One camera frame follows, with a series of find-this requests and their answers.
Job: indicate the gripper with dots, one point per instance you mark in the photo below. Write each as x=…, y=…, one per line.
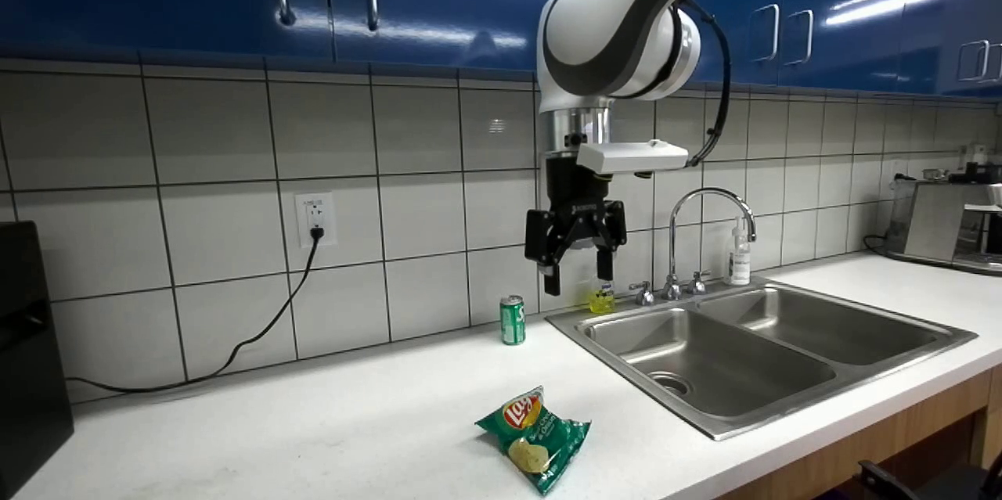
x=575, y=195

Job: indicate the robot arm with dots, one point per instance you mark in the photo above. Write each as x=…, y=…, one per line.
x=603, y=23

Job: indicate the green chips packet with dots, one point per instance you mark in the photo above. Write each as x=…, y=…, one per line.
x=540, y=441

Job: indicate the steel double sink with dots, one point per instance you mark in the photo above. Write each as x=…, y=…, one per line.
x=751, y=359

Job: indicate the yellow dish soap bottle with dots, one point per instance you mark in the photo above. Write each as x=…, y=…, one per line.
x=601, y=300

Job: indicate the chrome tap lever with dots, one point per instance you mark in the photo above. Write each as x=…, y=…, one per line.
x=643, y=295
x=697, y=284

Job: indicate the chrome tap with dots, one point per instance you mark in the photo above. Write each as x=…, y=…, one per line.
x=673, y=250

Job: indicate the green soda can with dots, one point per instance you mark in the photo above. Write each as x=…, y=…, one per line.
x=513, y=321

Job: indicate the clear pump bottle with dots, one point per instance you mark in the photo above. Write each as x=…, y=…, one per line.
x=738, y=259

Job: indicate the steel coffee machine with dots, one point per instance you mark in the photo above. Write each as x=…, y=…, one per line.
x=939, y=222

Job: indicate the black office chair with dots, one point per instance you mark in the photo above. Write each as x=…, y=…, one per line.
x=924, y=484

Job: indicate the black appliance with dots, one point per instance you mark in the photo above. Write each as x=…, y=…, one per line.
x=27, y=359

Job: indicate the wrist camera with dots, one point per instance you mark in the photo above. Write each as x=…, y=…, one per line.
x=630, y=156

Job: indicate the white wall socket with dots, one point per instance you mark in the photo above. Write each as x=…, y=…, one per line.
x=315, y=218

